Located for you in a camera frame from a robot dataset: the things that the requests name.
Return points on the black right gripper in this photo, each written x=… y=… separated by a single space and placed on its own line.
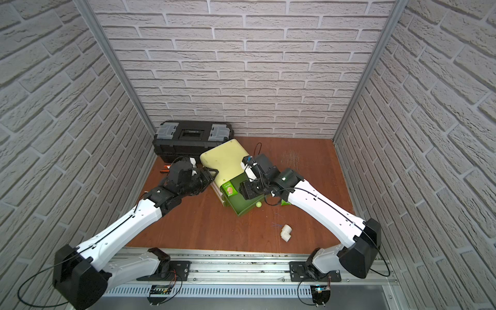
x=246 y=190

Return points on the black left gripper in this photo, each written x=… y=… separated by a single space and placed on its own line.
x=202 y=181

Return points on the green drawer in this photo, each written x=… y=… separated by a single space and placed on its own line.
x=237 y=202

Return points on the yellow-green drawer cabinet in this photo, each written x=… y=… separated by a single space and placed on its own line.
x=227 y=160

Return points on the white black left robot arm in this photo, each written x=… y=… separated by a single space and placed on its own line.
x=84 y=273

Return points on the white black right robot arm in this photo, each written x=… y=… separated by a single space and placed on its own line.
x=360 y=240

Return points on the white plastic pipe elbow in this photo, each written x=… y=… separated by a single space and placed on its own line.
x=285 y=233

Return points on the black plastic toolbox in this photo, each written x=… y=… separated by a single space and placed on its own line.
x=175 y=139

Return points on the left controller board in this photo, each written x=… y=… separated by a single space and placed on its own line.
x=159 y=294

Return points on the controller board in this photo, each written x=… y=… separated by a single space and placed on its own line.
x=320 y=295
x=159 y=294

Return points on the right controller board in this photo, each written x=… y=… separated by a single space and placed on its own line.
x=320 y=295

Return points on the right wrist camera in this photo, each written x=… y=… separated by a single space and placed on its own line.
x=247 y=165

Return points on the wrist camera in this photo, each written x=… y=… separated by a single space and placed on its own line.
x=247 y=165
x=191 y=162

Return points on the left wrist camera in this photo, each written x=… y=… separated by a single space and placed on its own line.
x=191 y=162

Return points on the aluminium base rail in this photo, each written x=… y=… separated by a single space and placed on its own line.
x=232 y=274

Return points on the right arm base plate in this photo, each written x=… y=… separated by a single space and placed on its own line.
x=298 y=271

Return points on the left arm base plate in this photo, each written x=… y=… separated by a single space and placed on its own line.
x=169 y=270

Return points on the aluminium corner post left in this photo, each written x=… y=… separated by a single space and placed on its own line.
x=98 y=32

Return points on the aluminium corner post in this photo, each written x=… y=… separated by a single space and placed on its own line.
x=98 y=32
x=389 y=28

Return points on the aluminium corner post right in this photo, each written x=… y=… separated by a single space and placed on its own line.
x=389 y=28

